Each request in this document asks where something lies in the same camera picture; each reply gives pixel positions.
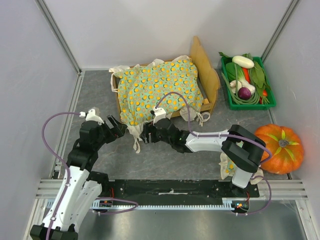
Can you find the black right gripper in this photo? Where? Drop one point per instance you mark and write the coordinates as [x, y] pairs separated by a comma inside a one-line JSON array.
[[153, 131]]

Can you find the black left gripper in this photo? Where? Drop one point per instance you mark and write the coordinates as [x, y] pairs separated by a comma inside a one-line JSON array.
[[117, 125]]

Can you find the lemon print cushion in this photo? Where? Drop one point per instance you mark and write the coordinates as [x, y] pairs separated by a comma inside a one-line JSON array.
[[171, 84]]

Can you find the wooden pet bed frame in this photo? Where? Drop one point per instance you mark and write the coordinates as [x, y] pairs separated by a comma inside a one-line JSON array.
[[207, 76]]

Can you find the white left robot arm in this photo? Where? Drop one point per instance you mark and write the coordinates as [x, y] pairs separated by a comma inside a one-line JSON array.
[[80, 186]]

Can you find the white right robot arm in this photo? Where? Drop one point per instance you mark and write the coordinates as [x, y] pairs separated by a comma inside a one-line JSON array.
[[242, 147]]

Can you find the small lemon print pillow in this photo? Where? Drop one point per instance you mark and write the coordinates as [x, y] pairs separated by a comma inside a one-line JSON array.
[[228, 169]]

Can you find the green plastic crate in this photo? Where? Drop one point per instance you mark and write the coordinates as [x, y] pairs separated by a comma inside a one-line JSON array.
[[265, 103]]

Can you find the white mushroom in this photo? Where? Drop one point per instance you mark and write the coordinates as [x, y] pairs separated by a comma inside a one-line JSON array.
[[235, 86]]

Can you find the purple onion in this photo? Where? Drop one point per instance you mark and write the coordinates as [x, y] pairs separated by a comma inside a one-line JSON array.
[[244, 93]]

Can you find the bok choy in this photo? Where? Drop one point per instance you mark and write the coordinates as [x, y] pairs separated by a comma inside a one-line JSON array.
[[235, 72]]

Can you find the green long beans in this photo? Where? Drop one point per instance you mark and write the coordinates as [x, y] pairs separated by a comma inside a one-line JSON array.
[[234, 98]]

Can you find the orange carrot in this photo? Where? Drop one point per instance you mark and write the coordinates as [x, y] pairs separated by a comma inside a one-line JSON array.
[[246, 75]]

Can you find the white eggplant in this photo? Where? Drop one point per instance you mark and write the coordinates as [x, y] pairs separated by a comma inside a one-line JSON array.
[[243, 62]]

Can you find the green spinach leaves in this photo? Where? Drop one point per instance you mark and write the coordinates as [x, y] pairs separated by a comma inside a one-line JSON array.
[[257, 73]]

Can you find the orange pumpkin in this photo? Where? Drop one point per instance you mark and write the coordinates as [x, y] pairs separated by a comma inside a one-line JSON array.
[[285, 146]]

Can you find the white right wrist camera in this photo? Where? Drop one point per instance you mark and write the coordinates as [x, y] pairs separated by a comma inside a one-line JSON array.
[[158, 114]]

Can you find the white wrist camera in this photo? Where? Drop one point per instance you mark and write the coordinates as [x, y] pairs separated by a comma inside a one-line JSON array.
[[158, 114], [93, 114]]

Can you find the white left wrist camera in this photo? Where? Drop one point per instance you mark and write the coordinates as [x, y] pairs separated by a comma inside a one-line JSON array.
[[93, 114]]

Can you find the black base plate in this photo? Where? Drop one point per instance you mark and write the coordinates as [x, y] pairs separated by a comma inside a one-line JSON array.
[[174, 192]]

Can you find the white rope tie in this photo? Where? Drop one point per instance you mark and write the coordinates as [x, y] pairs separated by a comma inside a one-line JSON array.
[[203, 117]]

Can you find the white cable duct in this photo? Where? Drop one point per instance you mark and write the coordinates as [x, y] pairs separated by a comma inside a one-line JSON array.
[[105, 205]]

